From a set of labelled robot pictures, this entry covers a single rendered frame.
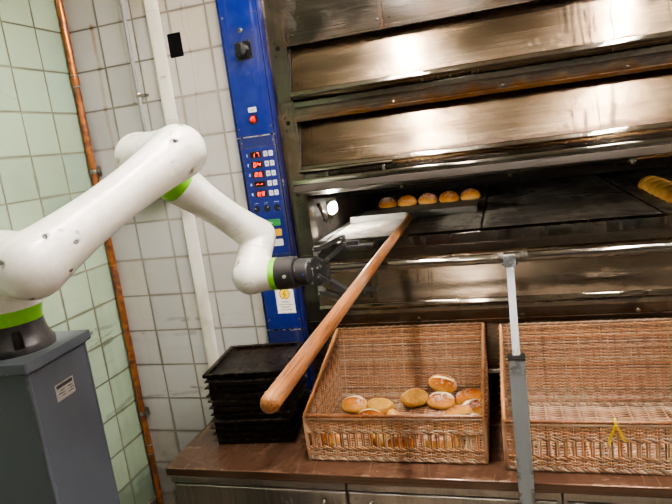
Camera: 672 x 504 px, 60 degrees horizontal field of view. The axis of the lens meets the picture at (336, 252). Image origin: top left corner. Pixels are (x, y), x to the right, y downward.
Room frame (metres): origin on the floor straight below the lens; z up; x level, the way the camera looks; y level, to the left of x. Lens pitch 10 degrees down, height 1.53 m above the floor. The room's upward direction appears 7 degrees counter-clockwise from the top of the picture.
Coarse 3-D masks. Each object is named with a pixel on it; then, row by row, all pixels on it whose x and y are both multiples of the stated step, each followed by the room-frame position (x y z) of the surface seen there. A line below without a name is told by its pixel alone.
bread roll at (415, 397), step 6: (408, 390) 1.93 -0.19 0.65; (414, 390) 1.93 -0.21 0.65; (420, 390) 1.93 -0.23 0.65; (402, 396) 1.92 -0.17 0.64; (408, 396) 1.91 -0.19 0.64; (414, 396) 1.91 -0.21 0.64; (420, 396) 1.91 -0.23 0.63; (426, 396) 1.92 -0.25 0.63; (402, 402) 1.91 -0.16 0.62; (408, 402) 1.90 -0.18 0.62; (414, 402) 1.90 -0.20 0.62; (420, 402) 1.90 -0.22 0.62
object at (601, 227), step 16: (528, 224) 1.97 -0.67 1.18; (544, 224) 1.93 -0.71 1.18; (560, 224) 1.90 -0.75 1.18; (576, 224) 1.88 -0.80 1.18; (592, 224) 1.87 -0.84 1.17; (608, 224) 1.85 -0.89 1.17; (624, 224) 1.84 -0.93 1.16; (640, 224) 1.83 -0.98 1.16; (656, 224) 1.81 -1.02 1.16; (368, 240) 2.09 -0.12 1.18; (384, 240) 2.07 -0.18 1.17; (400, 240) 2.05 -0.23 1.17; (416, 240) 2.04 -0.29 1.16; (432, 240) 2.02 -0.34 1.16; (448, 240) 2.00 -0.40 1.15; (464, 240) 1.99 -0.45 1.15; (480, 240) 1.97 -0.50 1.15; (496, 240) 1.96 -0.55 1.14
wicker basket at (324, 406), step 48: (336, 336) 2.09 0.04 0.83; (384, 336) 2.06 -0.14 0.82; (432, 336) 2.01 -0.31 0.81; (480, 336) 1.91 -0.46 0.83; (336, 384) 2.02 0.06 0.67; (384, 384) 2.02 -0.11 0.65; (480, 384) 1.92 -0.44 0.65; (336, 432) 1.65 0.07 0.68; (384, 432) 1.61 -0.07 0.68; (432, 432) 1.57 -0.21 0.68; (480, 432) 1.53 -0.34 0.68
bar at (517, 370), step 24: (336, 264) 1.75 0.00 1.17; (360, 264) 1.72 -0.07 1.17; (384, 264) 1.69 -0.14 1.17; (408, 264) 1.67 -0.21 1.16; (432, 264) 1.65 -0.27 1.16; (456, 264) 1.63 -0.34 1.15; (480, 264) 1.62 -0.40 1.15; (504, 264) 1.58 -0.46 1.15; (528, 408) 1.37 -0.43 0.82; (528, 432) 1.37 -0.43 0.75; (528, 456) 1.37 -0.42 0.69; (528, 480) 1.37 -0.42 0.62
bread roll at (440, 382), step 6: (432, 378) 1.92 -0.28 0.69; (438, 378) 1.91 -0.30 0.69; (444, 378) 1.90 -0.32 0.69; (450, 378) 1.91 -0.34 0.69; (432, 384) 1.91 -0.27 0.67; (438, 384) 1.90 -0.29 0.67; (444, 384) 1.89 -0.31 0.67; (450, 384) 1.89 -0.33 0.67; (456, 384) 1.91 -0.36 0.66; (438, 390) 1.90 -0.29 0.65; (444, 390) 1.89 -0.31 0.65; (450, 390) 1.89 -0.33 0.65
